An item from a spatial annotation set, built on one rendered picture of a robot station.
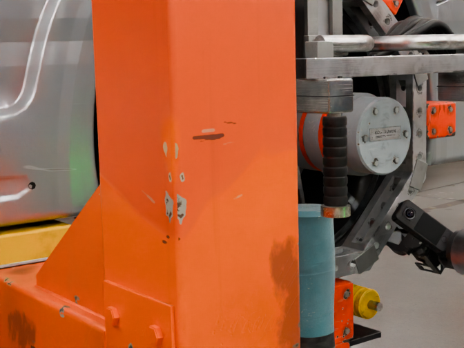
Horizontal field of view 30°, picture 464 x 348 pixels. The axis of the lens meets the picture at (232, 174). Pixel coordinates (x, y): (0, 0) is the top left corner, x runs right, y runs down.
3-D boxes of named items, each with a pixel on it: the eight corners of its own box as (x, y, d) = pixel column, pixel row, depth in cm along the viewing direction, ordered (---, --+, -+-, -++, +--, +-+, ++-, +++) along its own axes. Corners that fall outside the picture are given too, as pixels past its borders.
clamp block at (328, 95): (312, 110, 133) (312, 75, 133) (354, 112, 126) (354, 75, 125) (287, 112, 130) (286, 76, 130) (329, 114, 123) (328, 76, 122)
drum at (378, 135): (329, 164, 163) (328, 89, 161) (416, 175, 146) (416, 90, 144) (271, 171, 155) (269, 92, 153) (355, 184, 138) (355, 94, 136)
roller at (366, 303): (289, 288, 189) (288, 262, 188) (390, 319, 165) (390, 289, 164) (268, 293, 185) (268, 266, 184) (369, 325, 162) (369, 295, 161)
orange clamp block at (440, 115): (398, 137, 175) (427, 134, 180) (427, 139, 169) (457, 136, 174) (397, 102, 174) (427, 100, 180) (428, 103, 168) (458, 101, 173)
